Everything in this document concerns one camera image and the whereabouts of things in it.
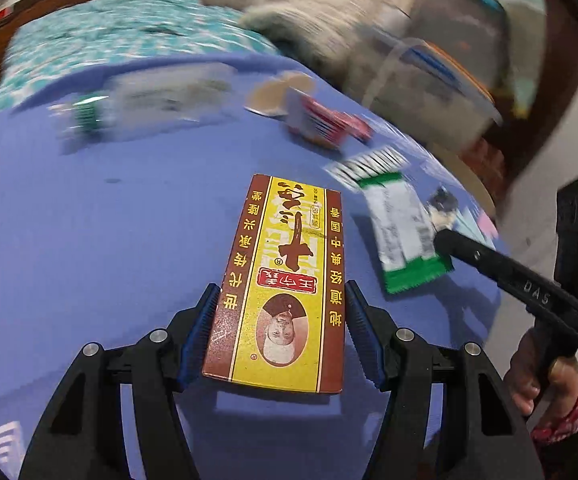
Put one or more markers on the teal patterned quilt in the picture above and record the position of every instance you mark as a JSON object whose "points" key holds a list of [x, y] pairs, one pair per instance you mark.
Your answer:
{"points": [[149, 28]]}

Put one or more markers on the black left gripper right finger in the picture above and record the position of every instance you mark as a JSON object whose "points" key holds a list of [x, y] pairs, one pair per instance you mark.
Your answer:
{"points": [[448, 416]]}

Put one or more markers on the clear storage box blue handle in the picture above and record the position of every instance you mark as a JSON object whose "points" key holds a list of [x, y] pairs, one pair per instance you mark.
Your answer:
{"points": [[430, 67]]}

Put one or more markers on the right hand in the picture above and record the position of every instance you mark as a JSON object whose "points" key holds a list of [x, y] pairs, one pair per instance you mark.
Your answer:
{"points": [[524, 385]]}

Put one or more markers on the clear plastic bottle green label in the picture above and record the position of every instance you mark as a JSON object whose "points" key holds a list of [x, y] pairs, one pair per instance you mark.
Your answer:
{"points": [[143, 103]]}

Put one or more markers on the red white small box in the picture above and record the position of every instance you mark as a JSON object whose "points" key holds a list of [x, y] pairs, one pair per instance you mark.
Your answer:
{"points": [[320, 125]]}

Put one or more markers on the beige checked folded blanket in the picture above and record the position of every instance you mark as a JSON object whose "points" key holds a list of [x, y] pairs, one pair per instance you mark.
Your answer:
{"points": [[319, 34]]}

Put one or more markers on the green white snack wrapper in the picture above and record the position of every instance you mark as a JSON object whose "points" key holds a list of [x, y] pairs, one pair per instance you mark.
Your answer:
{"points": [[402, 226]]}

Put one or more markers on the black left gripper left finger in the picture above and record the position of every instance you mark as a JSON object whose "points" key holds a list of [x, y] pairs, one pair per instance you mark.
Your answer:
{"points": [[80, 434]]}

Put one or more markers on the yellow red seasoning box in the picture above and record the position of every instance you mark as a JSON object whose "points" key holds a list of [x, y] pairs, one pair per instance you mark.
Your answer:
{"points": [[279, 319]]}

